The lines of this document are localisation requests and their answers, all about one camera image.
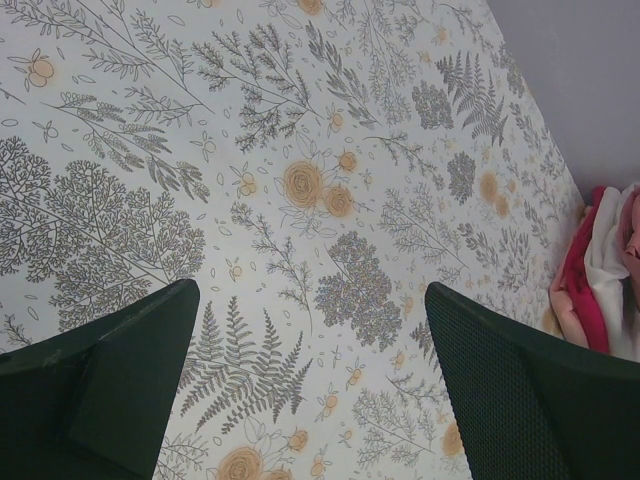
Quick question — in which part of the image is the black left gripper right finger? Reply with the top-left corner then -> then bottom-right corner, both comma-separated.
425,282 -> 639,479

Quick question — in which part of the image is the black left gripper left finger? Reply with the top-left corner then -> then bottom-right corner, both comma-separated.
1,279 -> 200,479

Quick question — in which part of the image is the dusty pink t shirt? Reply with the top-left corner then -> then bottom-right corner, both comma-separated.
617,186 -> 639,306

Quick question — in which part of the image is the folded light pink t shirt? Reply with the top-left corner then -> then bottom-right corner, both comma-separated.
549,267 -> 588,348

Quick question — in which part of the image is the folded magenta t shirt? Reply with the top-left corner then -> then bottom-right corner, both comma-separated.
563,186 -> 610,354

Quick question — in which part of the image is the folded white t shirt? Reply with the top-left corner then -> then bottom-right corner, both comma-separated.
585,183 -> 639,361

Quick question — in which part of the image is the floral patterned table mat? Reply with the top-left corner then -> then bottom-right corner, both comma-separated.
1,1 -> 583,479

